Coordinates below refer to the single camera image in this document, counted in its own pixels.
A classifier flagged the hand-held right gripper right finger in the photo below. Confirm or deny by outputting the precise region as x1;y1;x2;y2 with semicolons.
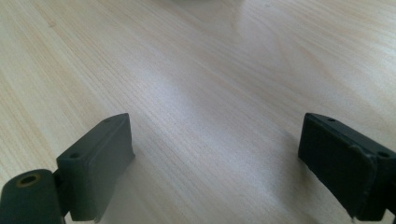
297;112;396;222

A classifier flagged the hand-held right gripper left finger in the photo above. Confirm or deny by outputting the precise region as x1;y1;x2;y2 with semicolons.
56;112;135;222

